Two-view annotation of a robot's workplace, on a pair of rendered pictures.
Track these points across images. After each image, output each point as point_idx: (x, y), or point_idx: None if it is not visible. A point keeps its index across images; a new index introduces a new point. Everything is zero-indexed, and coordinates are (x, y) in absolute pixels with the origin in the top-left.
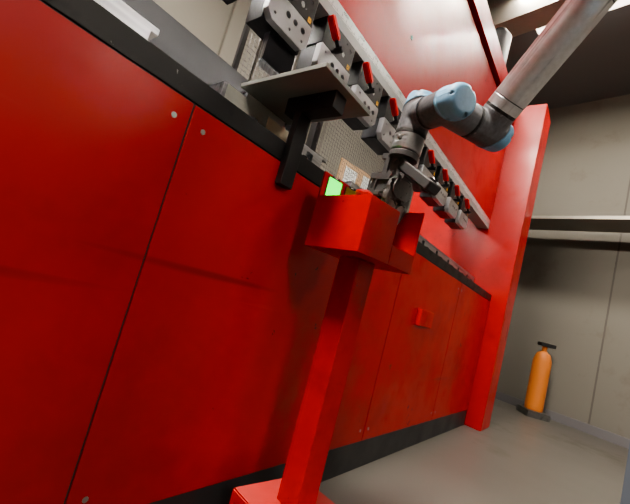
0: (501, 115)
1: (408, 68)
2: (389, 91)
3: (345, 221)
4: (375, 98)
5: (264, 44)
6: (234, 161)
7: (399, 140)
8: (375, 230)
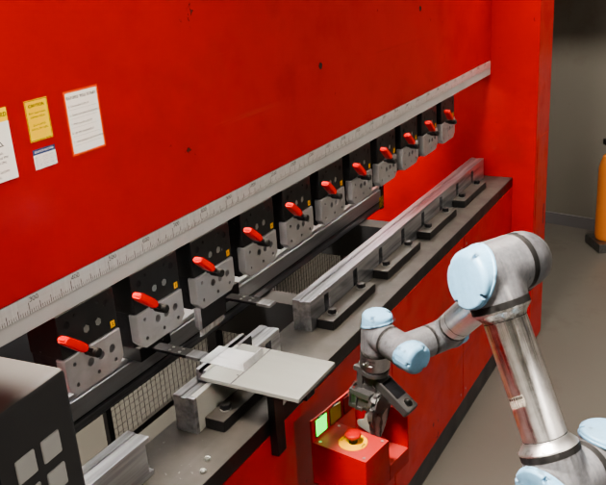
0: (454, 341)
1: (328, 104)
2: (316, 166)
3: (348, 476)
4: (305, 201)
5: (198, 315)
6: (245, 483)
7: (367, 367)
8: (374, 476)
